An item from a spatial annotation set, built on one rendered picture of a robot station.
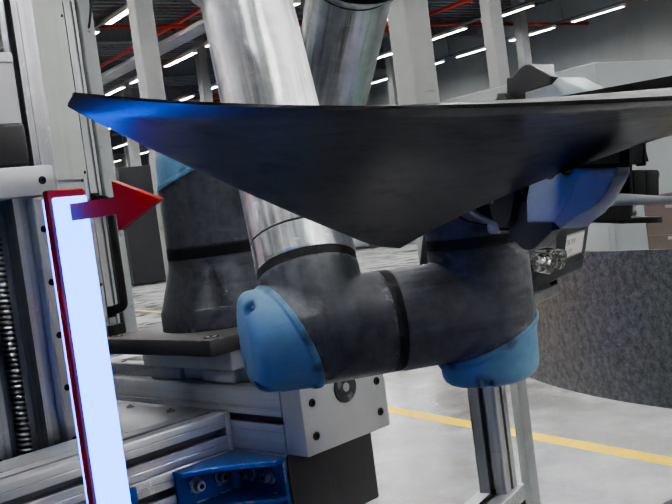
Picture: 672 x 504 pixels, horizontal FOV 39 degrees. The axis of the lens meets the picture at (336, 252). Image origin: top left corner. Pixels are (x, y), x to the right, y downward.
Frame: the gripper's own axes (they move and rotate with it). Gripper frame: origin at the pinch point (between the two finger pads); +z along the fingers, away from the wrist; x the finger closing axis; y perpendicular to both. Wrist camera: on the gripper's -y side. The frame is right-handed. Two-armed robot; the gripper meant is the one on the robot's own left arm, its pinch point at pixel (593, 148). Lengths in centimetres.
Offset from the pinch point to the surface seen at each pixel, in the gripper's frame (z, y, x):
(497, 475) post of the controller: -51, 10, 29
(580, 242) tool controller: -71, 26, 7
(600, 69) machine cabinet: -908, 368, -132
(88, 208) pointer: -8.2, -22.4, 2.0
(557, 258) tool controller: -59, 19, 8
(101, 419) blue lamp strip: -8.9, -22.3, 12.6
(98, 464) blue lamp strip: -8.4, -22.4, 14.8
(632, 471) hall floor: -301, 133, 107
